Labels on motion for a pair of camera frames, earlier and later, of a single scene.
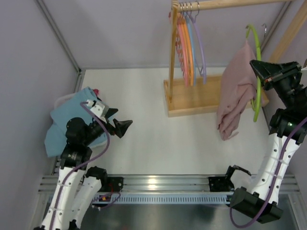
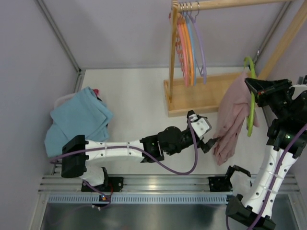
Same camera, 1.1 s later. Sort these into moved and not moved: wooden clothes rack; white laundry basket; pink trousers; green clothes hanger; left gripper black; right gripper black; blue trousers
Moved: green clothes hanger; right gripper black; left gripper black; pink trousers
Not moved: white laundry basket; wooden clothes rack; blue trousers
